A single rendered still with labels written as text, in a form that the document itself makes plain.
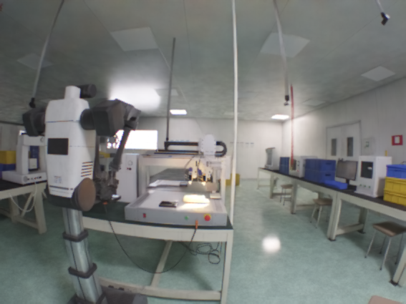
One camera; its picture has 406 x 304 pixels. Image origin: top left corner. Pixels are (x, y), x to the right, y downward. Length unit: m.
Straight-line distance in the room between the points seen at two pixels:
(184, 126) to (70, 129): 8.09
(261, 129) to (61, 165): 8.75
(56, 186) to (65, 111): 0.32
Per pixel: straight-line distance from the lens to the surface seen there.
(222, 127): 8.78
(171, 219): 1.34
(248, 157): 8.92
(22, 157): 2.92
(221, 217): 1.32
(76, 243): 0.99
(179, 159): 1.68
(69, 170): 0.84
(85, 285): 1.12
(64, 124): 0.87
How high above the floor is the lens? 1.27
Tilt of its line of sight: level
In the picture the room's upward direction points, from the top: 2 degrees clockwise
